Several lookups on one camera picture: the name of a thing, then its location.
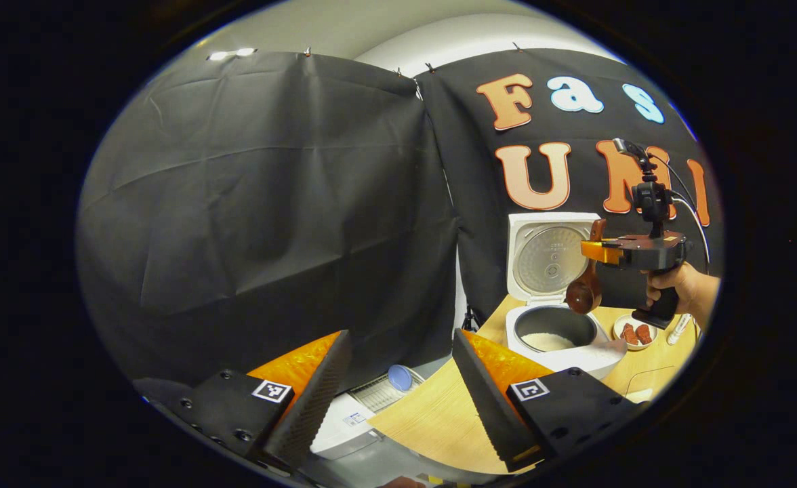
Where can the white round plate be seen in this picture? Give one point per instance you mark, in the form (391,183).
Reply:
(619,332)

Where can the white rice pile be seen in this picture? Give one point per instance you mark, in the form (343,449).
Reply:
(546,341)
(637,396)

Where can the clear glass rice tray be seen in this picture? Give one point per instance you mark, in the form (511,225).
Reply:
(656,379)

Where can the red meat piece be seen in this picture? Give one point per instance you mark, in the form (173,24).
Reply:
(629,334)
(644,333)

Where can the white vented appliance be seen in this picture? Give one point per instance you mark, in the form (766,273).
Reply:
(344,427)

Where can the brown wooden spoon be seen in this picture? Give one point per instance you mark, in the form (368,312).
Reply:
(583,295)

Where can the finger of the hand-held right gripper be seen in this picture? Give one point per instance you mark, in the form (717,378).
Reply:
(602,252)

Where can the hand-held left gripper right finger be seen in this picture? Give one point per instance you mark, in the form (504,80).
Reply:
(483,400)

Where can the white rice cooker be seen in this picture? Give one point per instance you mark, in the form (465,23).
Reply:
(547,261)

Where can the white milk bottle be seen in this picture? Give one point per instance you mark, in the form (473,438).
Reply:
(678,330)

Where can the ceiling light panel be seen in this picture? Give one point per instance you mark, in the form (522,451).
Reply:
(232,53)

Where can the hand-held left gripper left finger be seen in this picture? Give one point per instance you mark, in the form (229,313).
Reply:
(317,400)

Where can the blue round cap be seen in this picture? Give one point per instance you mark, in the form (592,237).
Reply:
(400,377)

